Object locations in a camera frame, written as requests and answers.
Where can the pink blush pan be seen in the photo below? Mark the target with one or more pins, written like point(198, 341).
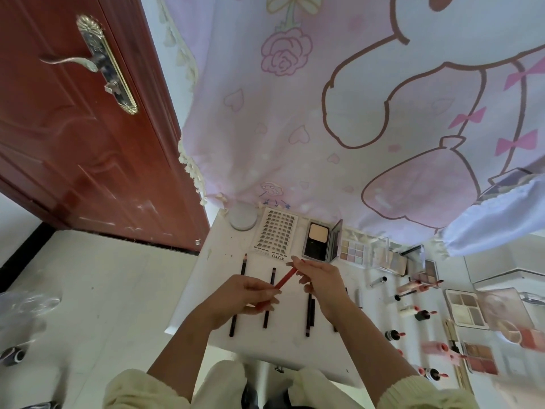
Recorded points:
point(532, 338)

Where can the small round white jar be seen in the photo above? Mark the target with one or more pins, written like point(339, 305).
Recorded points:
point(509, 329)

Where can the person's right forearm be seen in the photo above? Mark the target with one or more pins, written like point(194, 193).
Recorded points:
point(366, 353)

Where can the white false eyelash tray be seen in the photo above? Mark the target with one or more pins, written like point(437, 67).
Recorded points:
point(277, 232)

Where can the clear eyeshadow palette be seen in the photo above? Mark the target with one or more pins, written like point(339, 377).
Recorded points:
point(352, 248)

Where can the white square compact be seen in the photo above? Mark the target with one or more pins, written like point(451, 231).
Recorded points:
point(392, 259)

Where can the person's right hand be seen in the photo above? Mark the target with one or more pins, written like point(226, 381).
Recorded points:
point(322, 283)

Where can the small brown quad eyeshadow palette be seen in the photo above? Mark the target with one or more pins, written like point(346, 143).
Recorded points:
point(479, 358)

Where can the pink cartoon print cloth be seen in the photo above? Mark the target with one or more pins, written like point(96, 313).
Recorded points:
point(341, 98)

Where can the tan eyeshadow palette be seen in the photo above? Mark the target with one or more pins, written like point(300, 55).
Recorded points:
point(467, 309)

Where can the round silver compact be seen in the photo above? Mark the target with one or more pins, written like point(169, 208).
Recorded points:
point(242, 215)

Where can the lavender rectangular palette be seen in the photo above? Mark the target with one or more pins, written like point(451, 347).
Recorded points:
point(321, 238)

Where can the reddish brown door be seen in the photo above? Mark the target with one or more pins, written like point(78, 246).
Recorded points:
point(85, 123)

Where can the metal chair leg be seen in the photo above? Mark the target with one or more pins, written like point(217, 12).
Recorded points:
point(13, 353)

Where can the white table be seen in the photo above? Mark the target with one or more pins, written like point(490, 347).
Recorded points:
point(213, 277)

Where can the person's dark trousers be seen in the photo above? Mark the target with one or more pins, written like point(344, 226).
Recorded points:
point(268, 394)

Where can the person's left hand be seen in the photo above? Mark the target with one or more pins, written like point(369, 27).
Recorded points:
point(238, 300)

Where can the clear plastic bag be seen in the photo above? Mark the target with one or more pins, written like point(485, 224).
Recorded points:
point(30, 302)

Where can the red lip pencil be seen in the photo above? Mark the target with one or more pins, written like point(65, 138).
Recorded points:
point(285, 277)

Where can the person's left forearm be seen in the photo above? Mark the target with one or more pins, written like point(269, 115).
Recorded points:
point(183, 353)

